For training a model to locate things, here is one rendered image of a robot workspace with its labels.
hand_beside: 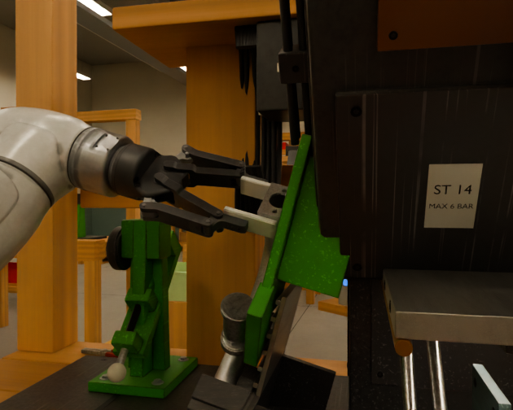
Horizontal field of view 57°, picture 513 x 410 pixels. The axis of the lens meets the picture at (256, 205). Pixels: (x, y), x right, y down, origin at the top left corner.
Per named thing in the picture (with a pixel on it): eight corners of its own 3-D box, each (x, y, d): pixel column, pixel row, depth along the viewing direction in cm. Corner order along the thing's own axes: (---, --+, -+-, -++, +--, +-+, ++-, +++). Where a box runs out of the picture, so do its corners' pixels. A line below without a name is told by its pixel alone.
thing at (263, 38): (361, 106, 74) (361, 10, 74) (255, 111, 78) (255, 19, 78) (361, 119, 87) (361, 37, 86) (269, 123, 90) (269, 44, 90)
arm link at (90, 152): (98, 114, 67) (136, 124, 66) (111, 162, 74) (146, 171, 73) (59, 154, 61) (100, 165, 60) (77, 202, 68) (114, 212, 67)
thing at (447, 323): (680, 377, 28) (681, 324, 28) (393, 356, 31) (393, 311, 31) (497, 274, 66) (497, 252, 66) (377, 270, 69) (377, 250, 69)
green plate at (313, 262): (325, 346, 49) (379, 150, 48) (251, 321, 51) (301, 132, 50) (332, 319, 61) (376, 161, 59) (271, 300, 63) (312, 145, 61)
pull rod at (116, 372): (120, 386, 69) (120, 346, 69) (103, 384, 70) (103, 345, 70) (138, 372, 75) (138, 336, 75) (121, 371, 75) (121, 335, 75)
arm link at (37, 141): (116, 159, 75) (67, 222, 67) (32, 136, 78) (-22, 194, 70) (98, 106, 66) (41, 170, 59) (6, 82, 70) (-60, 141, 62)
